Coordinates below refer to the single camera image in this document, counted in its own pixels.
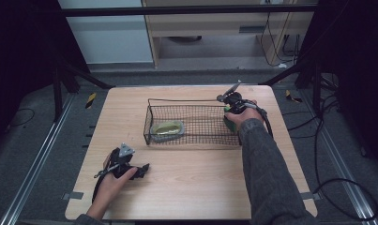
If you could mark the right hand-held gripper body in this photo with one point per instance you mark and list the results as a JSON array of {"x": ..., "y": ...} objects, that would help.
[{"x": 236, "y": 101}]

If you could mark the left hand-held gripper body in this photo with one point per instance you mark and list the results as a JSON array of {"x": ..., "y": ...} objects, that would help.
[{"x": 121, "y": 162}]

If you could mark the person's right hand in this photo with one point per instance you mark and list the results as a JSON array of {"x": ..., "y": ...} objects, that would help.
[{"x": 244, "y": 117}]

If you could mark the person's left hand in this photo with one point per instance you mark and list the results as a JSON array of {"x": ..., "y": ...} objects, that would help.
[{"x": 110, "y": 190}]

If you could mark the yellow-black striped tape strip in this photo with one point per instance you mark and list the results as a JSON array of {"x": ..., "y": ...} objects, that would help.
[
  {"x": 292, "y": 96},
  {"x": 90, "y": 100}
]

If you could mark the grey tape patch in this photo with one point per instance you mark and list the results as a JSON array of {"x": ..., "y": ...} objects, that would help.
[
  {"x": 72, "y": 195},
  {"x": 310, "y": 196}
]

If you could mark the black metal stand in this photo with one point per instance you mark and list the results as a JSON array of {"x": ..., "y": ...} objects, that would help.
[
  {"x": 305, "y": 72},
  {"x": 68, "y": 75}
]

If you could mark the light wooden desk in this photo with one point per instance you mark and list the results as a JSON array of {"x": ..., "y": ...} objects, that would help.
[{"x": 214, "y": 28}]

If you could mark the white cabinet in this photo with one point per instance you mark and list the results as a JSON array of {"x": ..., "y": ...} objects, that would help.
[{"x": 108, "y": 34}]

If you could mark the dark curtain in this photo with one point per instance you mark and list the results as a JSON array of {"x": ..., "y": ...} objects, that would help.
[
  {"x": 21, "y": 47},
  {"x": 355, "y": 47}
]

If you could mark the silver floor rail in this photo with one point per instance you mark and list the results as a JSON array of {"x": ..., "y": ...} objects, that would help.
[
  {"x": 343, "y": 168},
  {"x": 33, "y": 165}
]

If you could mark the black horizontal frame bar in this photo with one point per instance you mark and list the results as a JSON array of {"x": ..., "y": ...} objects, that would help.
[{"x": 189, "y": 10}]

